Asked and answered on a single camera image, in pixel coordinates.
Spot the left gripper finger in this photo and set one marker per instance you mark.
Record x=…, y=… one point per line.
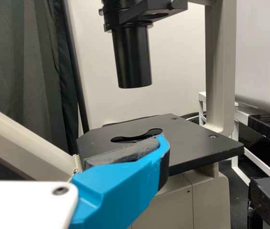
x=120, y=186

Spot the white metal frame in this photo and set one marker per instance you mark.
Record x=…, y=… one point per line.
x=202, y=105

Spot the cream microscope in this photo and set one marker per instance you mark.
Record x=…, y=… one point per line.
x=197, y=143

